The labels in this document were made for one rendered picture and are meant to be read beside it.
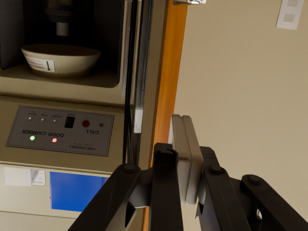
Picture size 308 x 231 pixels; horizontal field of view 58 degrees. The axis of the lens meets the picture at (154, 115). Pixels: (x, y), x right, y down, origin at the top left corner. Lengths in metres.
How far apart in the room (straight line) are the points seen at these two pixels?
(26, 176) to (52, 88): 0.18
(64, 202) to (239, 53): 0.74
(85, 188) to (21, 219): 0.28
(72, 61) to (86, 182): 0.25
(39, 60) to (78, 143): 0.20
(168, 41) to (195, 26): 0.53
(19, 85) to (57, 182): 0.22
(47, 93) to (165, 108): 0.26
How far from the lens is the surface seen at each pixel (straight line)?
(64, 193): 0.58
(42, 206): 0.76
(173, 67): 0.47
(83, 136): 0.55
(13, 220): 0.82
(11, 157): 0.58
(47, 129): 0.57
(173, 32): 0.47
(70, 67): 0.63
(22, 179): 0.63
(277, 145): 1.18
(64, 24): 0.68
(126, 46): 0.56
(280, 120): 1.14
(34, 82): 0.63
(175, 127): 0.19
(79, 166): 0.54
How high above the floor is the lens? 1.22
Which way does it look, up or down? 20 degrees up
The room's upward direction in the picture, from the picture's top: 174 degrees counter-clockwise
